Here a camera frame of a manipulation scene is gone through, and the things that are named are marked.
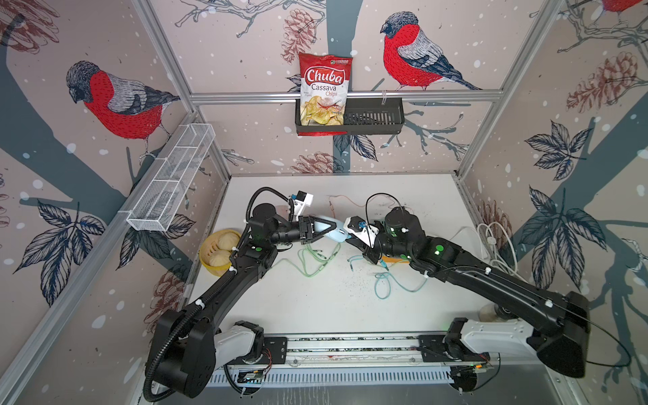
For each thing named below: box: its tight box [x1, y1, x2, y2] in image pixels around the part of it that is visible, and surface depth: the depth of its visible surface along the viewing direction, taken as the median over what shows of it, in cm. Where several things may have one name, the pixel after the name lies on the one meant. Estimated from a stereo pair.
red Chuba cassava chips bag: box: [297, 52, 354, 137], surface depth 87 cm
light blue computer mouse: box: [324, 219, 352, 243], surface depth 69 cm
